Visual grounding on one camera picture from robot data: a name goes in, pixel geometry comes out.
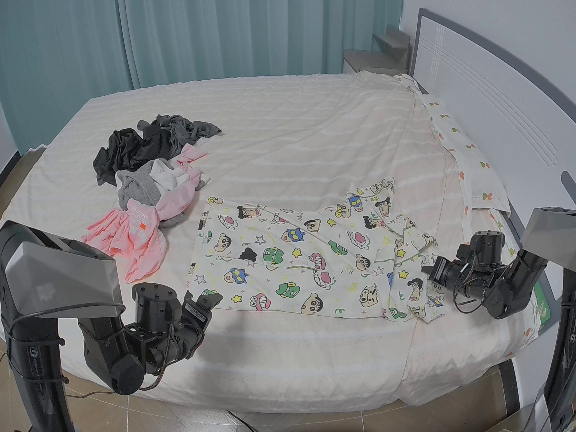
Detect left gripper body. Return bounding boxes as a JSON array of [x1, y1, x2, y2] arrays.
[[170, 299, 213, 360]]

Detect white printed pyjama top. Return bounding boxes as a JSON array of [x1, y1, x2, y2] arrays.
[[187, 177, 447, 324]]

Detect bed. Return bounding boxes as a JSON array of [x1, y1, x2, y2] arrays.
[[0, 8, 576, 415]]

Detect black cable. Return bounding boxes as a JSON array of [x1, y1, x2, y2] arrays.
[[452, 286, 490, 315], [9, 302, 172, 393]]

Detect pile of clothes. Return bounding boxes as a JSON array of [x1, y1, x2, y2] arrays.
[[116, 144, 211, 228]]

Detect grey bedside table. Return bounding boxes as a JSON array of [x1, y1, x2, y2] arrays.
[[343, 24, 411, 74]]

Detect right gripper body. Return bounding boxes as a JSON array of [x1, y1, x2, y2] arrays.
[[430, 258, 473, 295]]

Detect white printed pillow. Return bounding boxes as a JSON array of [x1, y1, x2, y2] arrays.
[[396, 74, 511, 218]]

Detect dark grey garment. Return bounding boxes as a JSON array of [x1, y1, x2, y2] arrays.
[[137, 114, 222, 149]]

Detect black garment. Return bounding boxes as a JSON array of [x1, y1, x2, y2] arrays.
[[93, 129, 190, 187]]

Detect pink printed T-shirt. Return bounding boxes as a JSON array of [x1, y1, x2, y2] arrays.
[[81, 198, 169, 283]]

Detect blue-green curtain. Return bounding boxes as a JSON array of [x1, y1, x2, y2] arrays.
[[0, 0, 131, 156], [118, 0, 403, 91]]

